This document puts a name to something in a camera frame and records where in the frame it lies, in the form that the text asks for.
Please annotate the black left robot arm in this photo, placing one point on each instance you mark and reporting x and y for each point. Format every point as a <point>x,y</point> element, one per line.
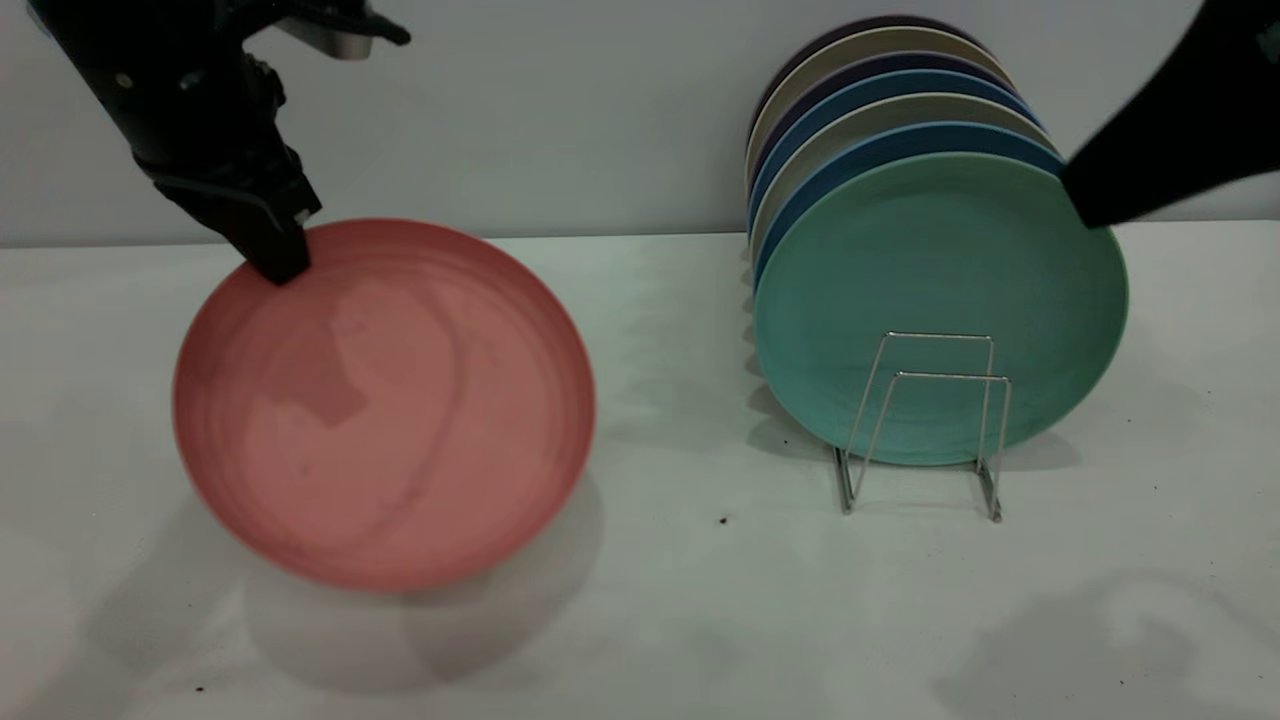
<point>110,25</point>

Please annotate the beige round plastic plate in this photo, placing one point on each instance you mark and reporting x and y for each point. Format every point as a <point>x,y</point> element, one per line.
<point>890,108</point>
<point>870,42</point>

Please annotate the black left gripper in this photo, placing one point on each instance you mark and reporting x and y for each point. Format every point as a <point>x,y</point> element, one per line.
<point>200,130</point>

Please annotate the pink round plastic plate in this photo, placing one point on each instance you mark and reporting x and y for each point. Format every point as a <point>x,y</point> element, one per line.
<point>420,420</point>

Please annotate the royal blue plastic plate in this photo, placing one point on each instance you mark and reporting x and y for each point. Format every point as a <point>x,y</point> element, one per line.
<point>900,138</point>

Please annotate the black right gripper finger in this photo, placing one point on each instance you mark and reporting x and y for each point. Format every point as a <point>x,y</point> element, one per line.
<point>1190,120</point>

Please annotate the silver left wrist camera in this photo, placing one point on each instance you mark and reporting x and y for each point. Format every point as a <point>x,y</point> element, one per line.
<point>340,40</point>

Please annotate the dark purple plastic plate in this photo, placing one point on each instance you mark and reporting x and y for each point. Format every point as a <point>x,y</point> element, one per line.
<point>880,61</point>
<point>800,46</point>

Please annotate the green round plastic plate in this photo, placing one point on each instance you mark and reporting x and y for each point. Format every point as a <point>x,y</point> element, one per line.
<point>940,260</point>

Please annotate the teal blue plastic plate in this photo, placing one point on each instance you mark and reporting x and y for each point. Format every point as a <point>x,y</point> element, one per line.
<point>890,84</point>

